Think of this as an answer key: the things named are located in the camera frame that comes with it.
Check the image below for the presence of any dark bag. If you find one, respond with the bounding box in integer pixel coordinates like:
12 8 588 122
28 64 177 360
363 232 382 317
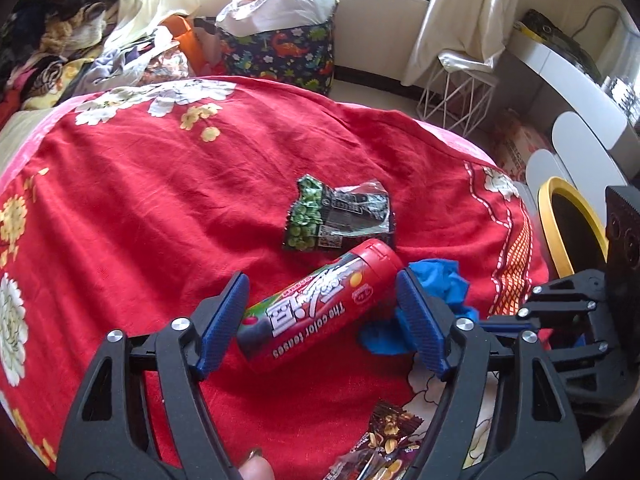
515 8 601 81

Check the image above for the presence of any beige sheet with pink border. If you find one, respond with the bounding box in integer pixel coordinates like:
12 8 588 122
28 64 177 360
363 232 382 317
0 95 96 161

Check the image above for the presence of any white clothes heap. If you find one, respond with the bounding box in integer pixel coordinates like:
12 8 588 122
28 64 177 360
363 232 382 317
215 0 338 36

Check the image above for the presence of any dinosaur print laundry basket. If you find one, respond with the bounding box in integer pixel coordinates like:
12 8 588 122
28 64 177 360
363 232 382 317
217 2 337 96

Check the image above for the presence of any red cylindrical snack can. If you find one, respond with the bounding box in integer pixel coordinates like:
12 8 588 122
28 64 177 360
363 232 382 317
236 239 405 372

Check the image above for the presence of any vanity mirror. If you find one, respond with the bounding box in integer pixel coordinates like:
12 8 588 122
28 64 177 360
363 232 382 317
602 20 640 131

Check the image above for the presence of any white vanity desk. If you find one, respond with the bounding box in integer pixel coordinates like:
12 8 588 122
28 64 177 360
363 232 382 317
512 35 640 181

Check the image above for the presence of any orange bag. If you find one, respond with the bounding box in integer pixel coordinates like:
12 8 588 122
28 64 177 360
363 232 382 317
161 14 211 77

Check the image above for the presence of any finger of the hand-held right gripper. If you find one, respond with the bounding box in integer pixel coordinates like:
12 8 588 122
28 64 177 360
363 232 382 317
481 315 632 404
517 269 607 319

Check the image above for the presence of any cream curtain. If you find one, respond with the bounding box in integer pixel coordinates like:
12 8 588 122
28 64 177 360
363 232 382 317
402 0 523 86
102 0 206 56

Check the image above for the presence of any blue plastic piece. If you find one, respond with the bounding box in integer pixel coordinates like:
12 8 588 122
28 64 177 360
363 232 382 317
359 257 482 356

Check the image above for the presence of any green snack packet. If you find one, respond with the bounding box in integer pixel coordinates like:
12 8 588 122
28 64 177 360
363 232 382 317
282 175 397 253

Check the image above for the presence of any lavender clothes heap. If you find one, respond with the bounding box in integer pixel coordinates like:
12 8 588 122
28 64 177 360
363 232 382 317
75 25 196 96

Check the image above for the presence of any brown snack wrapper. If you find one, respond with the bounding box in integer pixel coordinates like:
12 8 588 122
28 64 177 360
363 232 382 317
322 400 426 480

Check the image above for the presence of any cardboard box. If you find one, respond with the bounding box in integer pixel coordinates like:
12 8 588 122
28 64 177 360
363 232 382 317
492 109 553 181

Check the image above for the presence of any pile of dark clothes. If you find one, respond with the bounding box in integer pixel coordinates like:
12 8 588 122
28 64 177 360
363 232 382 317
0 0 123 111

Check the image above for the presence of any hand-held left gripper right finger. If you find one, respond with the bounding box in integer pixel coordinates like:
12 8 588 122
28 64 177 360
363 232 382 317
395 266 586 480

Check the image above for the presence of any wall cable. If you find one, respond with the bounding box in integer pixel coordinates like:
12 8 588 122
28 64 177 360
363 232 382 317
575 5 621 36

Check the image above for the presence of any white wire stand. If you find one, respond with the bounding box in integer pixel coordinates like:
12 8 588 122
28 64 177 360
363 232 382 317
417 50 506 136

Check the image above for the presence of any person's left hand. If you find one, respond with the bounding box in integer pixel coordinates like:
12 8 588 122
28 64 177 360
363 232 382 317
237 447 276 480

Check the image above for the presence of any red floral blanket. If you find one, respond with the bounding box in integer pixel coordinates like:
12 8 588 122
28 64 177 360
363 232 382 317
0 76 551 480

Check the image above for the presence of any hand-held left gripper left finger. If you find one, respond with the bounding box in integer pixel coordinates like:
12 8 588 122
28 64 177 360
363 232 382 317
56 271 251 480

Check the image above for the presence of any yellow rimmed bin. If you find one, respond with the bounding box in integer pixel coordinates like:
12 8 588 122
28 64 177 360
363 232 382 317
537 176 611 281

